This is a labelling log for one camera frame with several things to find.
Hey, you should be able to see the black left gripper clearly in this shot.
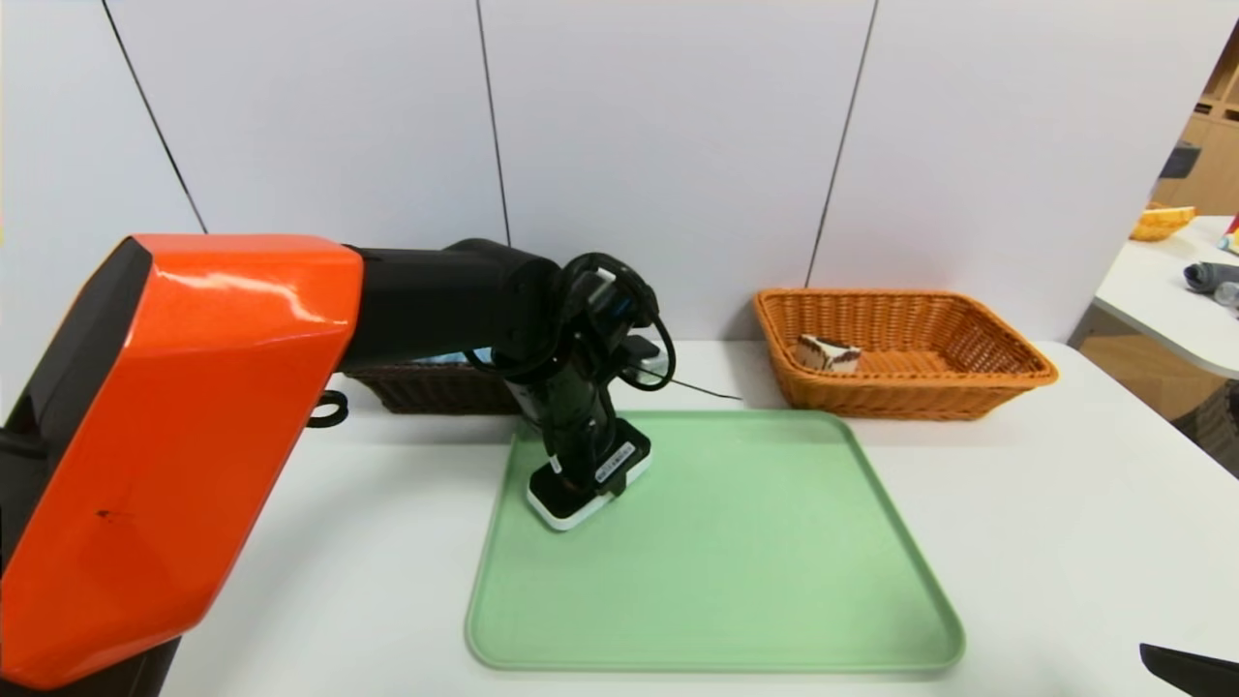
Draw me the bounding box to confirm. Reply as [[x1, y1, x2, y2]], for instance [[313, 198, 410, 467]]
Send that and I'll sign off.
[[528, 379, 651, 518]]

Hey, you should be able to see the black and white eraser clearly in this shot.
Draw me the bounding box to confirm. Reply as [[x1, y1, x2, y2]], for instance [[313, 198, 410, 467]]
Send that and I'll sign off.
[[527, 418, 653, 532]]

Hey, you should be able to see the chocolate cake slice toy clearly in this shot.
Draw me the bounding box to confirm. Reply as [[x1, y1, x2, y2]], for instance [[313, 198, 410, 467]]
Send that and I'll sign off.
[[795, 334, 863, 376]]

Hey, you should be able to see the dark brown wicker basket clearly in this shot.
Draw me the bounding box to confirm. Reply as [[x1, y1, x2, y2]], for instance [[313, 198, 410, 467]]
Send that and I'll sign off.
[[342, 360, 526, 416]]

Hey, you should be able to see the orange wicker basket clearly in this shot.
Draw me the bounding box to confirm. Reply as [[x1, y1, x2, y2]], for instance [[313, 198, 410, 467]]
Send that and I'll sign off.
[[753, 288, 1057, 422]]

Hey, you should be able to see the small yellow wicker basket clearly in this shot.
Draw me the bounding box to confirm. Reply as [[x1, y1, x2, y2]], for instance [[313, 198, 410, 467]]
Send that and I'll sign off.
[[1128, 203, 1196, 243]]

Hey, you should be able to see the green plastic tray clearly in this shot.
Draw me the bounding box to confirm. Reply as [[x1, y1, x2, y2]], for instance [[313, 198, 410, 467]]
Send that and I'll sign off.
[[466, 409, 966, 674]]

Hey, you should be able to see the white side table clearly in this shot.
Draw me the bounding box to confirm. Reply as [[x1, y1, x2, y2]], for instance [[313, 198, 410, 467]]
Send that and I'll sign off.
[[1092, 218, 1239, 381]]

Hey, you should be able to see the dark woven stool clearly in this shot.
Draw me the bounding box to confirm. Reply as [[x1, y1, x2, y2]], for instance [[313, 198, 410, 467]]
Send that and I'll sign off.
[[1169, 382, 1239, 480]]

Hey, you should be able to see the grey rolled cloth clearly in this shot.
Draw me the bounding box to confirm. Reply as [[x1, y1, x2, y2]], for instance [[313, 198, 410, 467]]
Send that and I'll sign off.
[[1182, 263, 1239, 295]]

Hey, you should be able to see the dark grey box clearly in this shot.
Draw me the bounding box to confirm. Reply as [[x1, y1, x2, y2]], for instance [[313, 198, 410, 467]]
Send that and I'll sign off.
[[1156, 143, 1201, 182]]

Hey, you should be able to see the wooden shelf unit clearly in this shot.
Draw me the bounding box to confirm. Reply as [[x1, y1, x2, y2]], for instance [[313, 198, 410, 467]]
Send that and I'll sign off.
[[1149, 19, 1239, 218]]

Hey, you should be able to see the thin black cable tie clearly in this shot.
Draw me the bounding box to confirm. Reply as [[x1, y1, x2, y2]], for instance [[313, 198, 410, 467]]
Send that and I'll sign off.
[[644, 373, 744, 402]]

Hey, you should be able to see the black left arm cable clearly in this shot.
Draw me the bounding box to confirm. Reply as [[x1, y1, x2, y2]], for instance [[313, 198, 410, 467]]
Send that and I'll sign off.
[[559, 253, 679, 394]]

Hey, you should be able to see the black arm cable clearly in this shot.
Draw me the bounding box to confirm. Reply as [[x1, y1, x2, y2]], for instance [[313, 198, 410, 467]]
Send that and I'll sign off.
[[307, 388, 350, 430], [559, 253, 679, 394]]

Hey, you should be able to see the black upper arm cable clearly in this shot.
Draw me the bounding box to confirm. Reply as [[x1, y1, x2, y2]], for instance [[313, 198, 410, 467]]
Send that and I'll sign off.
[[307, 388, 350, 430]]

